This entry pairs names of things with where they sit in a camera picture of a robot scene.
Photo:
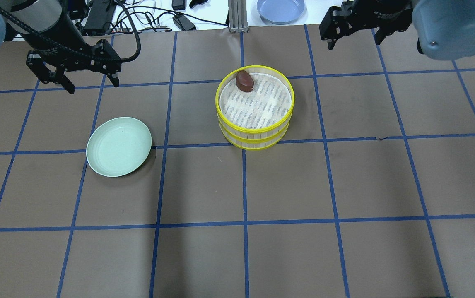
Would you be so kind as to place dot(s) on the black power adapter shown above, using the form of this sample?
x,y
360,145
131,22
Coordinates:
x,y
100,17

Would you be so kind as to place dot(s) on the yellow steamer basket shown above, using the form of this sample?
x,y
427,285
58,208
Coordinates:
x,y
266,109
254,141

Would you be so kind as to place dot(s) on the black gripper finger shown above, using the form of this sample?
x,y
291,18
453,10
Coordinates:
x,y
112,75
65,82
380,35
331,43

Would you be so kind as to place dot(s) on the aluminium frame post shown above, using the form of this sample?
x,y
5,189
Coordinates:
x,y
237,16

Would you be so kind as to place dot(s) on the light green plate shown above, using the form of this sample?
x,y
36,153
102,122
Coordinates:
x,y
118,147

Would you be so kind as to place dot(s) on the brown steamed bun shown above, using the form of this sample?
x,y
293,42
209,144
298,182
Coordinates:
x,y
244,81

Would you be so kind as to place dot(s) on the blue plate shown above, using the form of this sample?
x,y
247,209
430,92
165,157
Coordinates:
x,y
280,11

